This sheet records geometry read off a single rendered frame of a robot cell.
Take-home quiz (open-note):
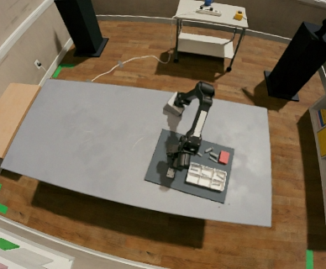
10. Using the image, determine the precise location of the pink rectangular block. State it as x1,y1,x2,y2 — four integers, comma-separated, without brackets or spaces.
218,151,229,164

